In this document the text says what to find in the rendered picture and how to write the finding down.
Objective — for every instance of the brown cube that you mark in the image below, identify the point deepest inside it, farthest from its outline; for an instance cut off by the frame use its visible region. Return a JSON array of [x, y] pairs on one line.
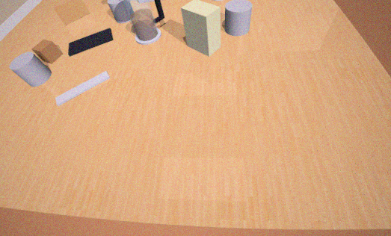
[[47, 51]]

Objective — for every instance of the dark navy flat bar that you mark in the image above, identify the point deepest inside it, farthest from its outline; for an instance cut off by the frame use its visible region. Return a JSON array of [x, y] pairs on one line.
[[89, 42]]

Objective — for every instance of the pale lavender flat bar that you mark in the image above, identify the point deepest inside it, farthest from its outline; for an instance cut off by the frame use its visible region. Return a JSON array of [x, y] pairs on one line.
[[72, 93]]

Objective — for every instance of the tan rectangular block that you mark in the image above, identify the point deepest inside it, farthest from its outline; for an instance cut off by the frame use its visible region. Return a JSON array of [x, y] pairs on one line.
[[71, 11]]

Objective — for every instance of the grey cylinder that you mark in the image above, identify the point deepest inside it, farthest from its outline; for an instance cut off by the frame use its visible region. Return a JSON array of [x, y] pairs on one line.
[[237, 17], [118, 11], [30, 69]]

